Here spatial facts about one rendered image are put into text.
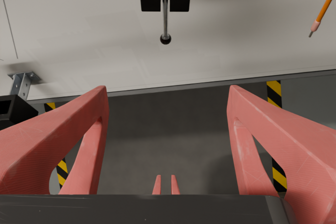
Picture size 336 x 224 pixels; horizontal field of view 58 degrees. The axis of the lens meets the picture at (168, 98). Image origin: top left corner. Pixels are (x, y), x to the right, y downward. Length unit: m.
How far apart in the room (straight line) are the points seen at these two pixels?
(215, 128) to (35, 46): 1.10
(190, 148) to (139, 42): 1.09
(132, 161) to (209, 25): 1.22
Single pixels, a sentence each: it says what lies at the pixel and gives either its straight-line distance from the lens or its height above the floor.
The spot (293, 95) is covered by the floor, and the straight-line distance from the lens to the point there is 1.47.
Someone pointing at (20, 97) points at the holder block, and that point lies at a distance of 0.55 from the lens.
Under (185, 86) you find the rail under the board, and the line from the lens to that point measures 0.55.
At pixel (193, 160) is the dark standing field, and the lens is 1.52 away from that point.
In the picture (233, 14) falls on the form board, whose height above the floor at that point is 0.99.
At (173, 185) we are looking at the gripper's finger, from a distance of 0.27.
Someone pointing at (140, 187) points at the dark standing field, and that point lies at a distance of 1.63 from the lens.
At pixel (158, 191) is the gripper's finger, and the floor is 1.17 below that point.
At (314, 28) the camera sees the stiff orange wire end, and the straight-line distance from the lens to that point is 0.30.
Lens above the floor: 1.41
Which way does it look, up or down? 76 degrees down
